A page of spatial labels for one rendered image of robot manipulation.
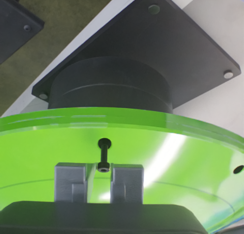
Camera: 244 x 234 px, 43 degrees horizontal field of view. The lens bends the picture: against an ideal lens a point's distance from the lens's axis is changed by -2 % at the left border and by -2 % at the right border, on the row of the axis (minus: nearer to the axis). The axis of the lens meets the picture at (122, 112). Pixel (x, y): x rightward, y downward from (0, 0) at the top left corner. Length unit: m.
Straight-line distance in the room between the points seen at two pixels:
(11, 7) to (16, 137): 0.23
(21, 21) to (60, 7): 1.06
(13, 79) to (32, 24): 1.49
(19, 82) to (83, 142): 1.73
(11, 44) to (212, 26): 0.26
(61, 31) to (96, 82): 1.26
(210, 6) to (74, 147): 0.19
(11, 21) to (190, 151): 0.29
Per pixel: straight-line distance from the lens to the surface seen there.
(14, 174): 0.22
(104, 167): 0.18
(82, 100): 0.30
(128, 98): 0.30
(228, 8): 0.32
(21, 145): 0.20
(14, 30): 0.43
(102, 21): 0.33
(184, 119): 0.19
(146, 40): 0.31
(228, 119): 0.46
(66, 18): 1.51
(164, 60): 0.34
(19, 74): 1.85
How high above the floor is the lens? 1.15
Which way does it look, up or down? 34 degrees down
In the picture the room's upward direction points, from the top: 180 degrees counter-clockwise
